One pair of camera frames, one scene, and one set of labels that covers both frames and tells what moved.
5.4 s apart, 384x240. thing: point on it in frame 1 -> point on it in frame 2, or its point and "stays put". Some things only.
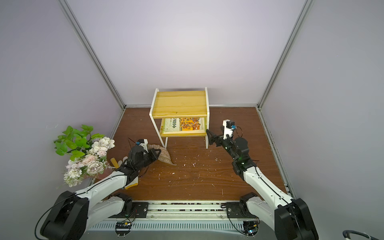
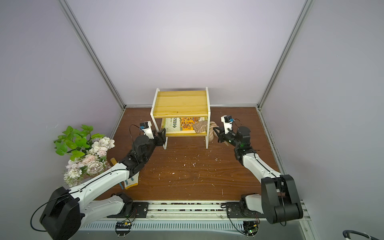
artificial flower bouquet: x=88 y=153 stays put
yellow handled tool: x=115 y=163 stays put
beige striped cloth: x=164 y=156 -> x=202 y=126
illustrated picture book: x=184 y=124 stays put
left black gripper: x=152 y=153 -> x=159 y=140
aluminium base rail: x=182 y=216 stays put
